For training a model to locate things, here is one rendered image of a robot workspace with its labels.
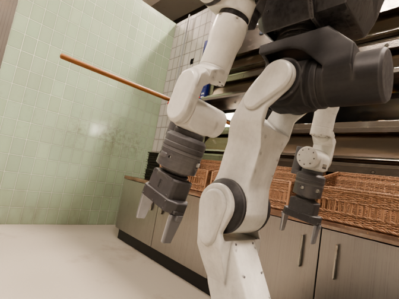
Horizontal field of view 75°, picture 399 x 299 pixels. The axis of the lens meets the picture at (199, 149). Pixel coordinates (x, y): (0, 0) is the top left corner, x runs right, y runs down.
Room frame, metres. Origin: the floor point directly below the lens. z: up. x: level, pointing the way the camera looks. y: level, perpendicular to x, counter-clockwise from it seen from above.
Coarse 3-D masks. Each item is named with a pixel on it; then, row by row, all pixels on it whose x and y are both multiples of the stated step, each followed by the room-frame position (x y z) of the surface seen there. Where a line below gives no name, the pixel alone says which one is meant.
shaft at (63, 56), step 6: (66, 60) 1.34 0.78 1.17; (72, 60) 1.35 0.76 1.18; (78, 60) 1.38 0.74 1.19; (84, 66) 1.40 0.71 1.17; (90, 66) 1.42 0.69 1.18; (96, 72) 1.46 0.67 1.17; (102, 72) 1.47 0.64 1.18; (108, 72) 1.49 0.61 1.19; (114, 78) 1.52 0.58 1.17; (120, 78) 1.54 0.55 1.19; (126, 84) 1.59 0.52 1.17; (132, 84) 1.60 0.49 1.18; (138, 84) 1.63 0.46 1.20; (144, 90) 1.66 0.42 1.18; (150, 90) 1.69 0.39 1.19; (156, 96) 1.74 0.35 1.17; (162, 96) 1.76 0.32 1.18
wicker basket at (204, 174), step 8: (208, 160) 2.40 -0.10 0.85; (216, 160) 2.34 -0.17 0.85; (200, 168) 2.43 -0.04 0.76; (208, 168) 2.36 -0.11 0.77; (216, 168) 1.83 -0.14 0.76; (192, 176) 1.86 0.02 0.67; (200, 176) 1.81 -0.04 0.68; (208, 176) 1.78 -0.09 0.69; (192, 184) 1.85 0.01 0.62; (200, 184) 1.80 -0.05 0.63; (208, 184) 1.79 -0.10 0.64
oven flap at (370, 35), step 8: (384, 16) 1.52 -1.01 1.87; (392, 16) 1.48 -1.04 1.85; (376, 24) 1.53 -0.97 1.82; (384, 24) 1.49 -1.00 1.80; (392, 24) 1.45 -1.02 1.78; (376, 32) 1.48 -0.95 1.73; (384, 32) 1.45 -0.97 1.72; (392, 32) 1.43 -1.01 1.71; (352, 40) 1.58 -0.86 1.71; (360, 40) 1.56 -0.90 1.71; (368, 40) 1.53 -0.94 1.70; (240, 56) 2.36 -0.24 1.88; (248, 56) 2.27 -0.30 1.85; (256, 56) 2.19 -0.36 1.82; (240, 64) 2.30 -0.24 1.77; (248, 64) 2.18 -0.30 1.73; (256, 64) 2.12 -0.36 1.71; (264, 64) 2.09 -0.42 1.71; (232, 72) 2.35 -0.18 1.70
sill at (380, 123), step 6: (378, 120) 1.48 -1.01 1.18; (384, 120) 1.46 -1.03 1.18; (390, 120) 1.44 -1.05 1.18; (396, 120) 1.41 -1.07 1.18; (228, 126) 2.33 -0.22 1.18; (294, 126) 1.86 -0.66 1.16; (300, 126) 1.82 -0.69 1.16; (306, 126) 1.79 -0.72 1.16; (336, 126) 1.65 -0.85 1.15; (342, 126) 1.62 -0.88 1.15; (348, 126) 1.59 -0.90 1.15; (354, 126) 1.57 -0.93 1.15; (360, 126) 1.54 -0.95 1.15; (366, 126) 1.52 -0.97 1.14; (372, 126) 1.50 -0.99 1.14; (378, 126) 1.48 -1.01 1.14; (384, 126) 1.45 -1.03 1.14; (390, 126) 1.43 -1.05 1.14; (396, 126) 1.41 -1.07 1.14
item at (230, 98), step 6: (396, 72) 1.31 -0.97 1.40; (396, 78) 1.35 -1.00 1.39; (396, 84) 1.39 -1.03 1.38; (396, 90) 1.44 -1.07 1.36; (222, 96) 2.23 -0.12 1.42; (228, 96) 2.17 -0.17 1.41; (234, 96) 2.13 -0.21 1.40; (240, 96) 2.09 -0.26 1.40; (210, 102) 2.38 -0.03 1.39; (216, 102) 2.34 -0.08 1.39; (222, 102) 2.30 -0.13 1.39; (228, 102) 2.27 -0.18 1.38; (222, 108) 2.42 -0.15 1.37; (228, 108) 2.38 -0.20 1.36; (234, 108) 2.34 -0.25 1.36
